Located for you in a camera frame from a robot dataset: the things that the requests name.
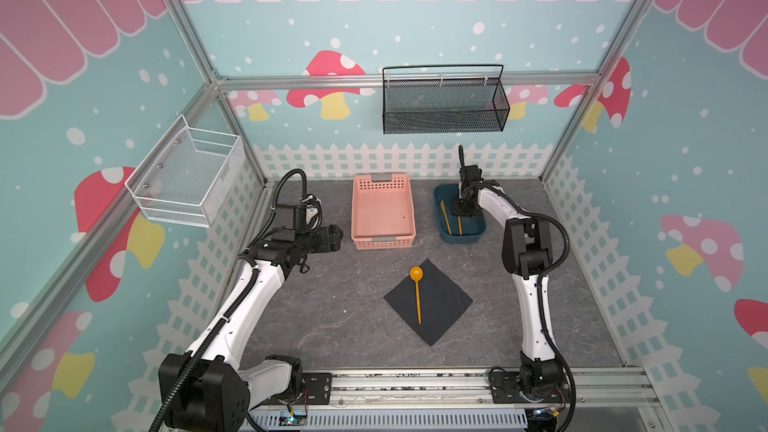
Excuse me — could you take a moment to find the orange plastic spoon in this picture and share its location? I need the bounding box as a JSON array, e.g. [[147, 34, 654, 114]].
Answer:
[[409, 266, 424, 325]]

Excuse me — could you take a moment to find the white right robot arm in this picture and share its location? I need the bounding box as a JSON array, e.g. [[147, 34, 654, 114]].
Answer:
[[452, 179, 570, 402]]

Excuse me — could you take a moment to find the black paper napkin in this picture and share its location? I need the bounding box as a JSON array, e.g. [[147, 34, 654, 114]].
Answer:
[[384, 260, 473, 346]]

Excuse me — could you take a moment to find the teal plastic tub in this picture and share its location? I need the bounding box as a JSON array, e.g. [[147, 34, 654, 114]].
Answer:
[[433, 184, 486, 245]]

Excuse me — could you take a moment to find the pink perforated plastic basket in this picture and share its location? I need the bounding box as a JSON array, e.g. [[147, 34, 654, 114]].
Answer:
[[351, 173, 416, 250]]

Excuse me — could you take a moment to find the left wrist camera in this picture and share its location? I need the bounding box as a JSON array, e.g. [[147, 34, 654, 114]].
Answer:
[[272, 195, 323, 234]]

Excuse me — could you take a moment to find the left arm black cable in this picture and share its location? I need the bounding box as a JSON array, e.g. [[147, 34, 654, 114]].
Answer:
[[146, 167, 310, 432]]

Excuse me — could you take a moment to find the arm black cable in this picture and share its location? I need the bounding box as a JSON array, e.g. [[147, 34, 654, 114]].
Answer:
[[146, 167, 310, 432], [457, 143, 578, 432]]

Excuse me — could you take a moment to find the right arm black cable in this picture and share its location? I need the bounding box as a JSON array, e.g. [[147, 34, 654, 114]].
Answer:
[[457, 143, 578, 432]]

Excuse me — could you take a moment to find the black wire wall basket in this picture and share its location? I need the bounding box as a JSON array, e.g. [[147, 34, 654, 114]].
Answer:
[[381, 64, 511, 134]]

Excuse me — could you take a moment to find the white wire wall basket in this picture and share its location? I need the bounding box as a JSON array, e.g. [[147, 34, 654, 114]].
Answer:
[[125, 116, 245, 228]]

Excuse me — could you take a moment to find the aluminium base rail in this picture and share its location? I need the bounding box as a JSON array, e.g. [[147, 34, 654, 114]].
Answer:
[[239, 368, 661, 432]]

